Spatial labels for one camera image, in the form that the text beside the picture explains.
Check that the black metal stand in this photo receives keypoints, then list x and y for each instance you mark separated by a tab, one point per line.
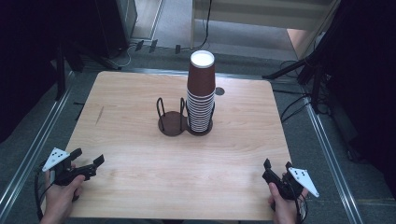
60	74

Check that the black cabinet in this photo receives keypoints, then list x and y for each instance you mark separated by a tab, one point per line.
115	25

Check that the black tripod stand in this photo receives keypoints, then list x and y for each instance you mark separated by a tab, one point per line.
289	69

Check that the single brown paper cup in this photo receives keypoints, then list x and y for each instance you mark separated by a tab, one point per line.
201	77

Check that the round grey table grommet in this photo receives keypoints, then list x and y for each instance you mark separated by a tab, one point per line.
219	91

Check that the metal floor rail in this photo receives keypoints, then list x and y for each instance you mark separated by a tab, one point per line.
34	149
330	161

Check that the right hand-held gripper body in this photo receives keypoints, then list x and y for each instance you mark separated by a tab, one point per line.
303	180

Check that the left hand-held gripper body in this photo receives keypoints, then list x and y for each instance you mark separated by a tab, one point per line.
56	157

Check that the person's right hand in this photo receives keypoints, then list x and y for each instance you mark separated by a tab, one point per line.
285	210

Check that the white shelf frame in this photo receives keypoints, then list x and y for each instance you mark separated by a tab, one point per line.
264	15

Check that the person's left hand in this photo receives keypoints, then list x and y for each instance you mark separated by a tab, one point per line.
60	200

